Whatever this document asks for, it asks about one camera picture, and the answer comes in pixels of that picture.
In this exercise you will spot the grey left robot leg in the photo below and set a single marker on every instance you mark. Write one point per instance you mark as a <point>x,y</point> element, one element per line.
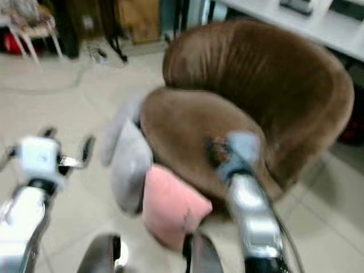
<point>99,256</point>

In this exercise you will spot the black tripod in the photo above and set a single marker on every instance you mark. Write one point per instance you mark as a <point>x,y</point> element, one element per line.
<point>112,34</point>

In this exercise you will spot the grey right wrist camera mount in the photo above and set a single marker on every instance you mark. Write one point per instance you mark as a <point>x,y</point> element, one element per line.
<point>240,153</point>

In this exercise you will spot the grey robot leg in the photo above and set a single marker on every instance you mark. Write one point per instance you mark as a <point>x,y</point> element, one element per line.
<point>99,256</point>
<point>205,256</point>

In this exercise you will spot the brown cardboard box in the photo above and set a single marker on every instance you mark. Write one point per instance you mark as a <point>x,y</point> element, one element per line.
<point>139,20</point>

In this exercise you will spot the white chair with cloth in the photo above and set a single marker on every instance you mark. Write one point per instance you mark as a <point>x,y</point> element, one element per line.
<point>37,25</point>

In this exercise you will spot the pink pillow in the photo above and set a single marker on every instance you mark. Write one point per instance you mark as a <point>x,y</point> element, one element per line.
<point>173,207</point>

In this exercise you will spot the white desk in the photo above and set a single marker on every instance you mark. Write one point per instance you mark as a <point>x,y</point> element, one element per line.
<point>313,25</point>

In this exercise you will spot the dark wooden cabinet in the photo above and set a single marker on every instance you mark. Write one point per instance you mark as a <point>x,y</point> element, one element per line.
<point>66,27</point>

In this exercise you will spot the red object under chair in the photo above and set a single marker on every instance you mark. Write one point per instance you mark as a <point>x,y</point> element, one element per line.
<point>12,44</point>

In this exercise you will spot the black device on desk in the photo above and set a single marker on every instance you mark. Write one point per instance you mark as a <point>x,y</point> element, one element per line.
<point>297,5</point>

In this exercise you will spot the brown velvet armchair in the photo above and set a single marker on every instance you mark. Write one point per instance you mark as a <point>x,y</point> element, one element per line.
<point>261,79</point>

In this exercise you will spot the white power strip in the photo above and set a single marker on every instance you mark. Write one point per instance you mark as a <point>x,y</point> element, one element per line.
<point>99,54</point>

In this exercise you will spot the grey right robot leg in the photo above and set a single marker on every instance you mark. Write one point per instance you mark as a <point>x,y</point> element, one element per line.
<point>205,256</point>

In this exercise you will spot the grey pillow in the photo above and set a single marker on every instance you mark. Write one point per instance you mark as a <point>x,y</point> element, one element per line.
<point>129,170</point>

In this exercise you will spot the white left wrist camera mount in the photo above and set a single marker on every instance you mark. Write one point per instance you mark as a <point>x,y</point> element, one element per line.
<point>40,156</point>

